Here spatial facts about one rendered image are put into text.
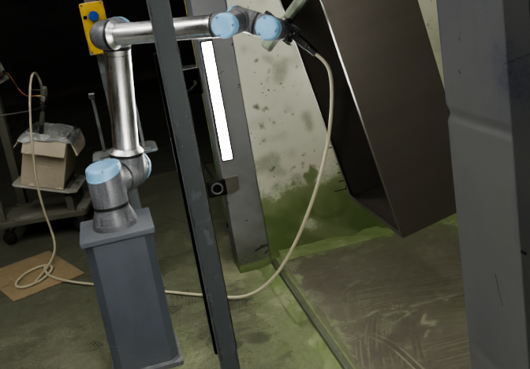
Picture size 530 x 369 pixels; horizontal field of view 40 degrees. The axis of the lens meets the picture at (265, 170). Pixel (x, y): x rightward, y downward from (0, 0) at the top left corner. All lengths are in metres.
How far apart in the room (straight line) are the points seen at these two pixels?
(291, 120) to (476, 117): 2.88
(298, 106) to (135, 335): 1.48
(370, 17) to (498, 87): 1.82
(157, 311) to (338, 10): 1.45
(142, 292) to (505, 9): 2.44
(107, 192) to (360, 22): 1.22
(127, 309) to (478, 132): 2.33
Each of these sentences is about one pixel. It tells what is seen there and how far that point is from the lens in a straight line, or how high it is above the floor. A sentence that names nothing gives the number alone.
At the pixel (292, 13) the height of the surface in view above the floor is 1.38.
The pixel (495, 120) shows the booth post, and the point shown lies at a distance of 1.00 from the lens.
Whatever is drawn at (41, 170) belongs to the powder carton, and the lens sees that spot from 5.23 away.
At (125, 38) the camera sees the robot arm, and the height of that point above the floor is 1.41.
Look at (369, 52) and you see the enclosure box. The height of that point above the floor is 1.22.
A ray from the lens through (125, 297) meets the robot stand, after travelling 3.16.
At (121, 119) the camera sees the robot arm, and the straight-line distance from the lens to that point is 3.16.
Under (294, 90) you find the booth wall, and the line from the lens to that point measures 3.86.
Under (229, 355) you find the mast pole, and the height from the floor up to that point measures 0.62.
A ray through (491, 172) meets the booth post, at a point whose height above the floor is 1.29.
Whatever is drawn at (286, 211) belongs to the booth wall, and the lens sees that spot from 4.00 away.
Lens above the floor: 1.61
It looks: 16 degrees down
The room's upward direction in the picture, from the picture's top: 10 degrees counter-clockwise
